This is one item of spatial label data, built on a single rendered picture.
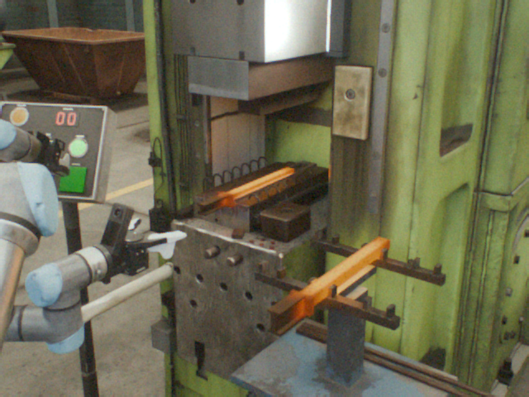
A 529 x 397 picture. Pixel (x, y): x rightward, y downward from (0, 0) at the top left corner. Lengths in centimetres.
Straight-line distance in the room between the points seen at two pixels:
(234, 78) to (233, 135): 41
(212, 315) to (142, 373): 100
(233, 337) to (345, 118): 67
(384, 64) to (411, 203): 34
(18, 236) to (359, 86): 86
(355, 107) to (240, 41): 32
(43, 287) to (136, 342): 166
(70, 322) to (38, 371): 151
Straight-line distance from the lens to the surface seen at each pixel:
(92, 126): 185
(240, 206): 161
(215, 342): 179
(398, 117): 148
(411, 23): 145
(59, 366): 282
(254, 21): 148
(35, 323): 133
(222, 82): 156
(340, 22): 148
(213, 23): 156
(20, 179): 99
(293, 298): 110
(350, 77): 149
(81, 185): 181
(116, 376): 270
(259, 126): 202
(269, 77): 158
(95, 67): 788
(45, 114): 193
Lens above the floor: 155
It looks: 20 degrees down
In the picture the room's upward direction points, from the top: straight up
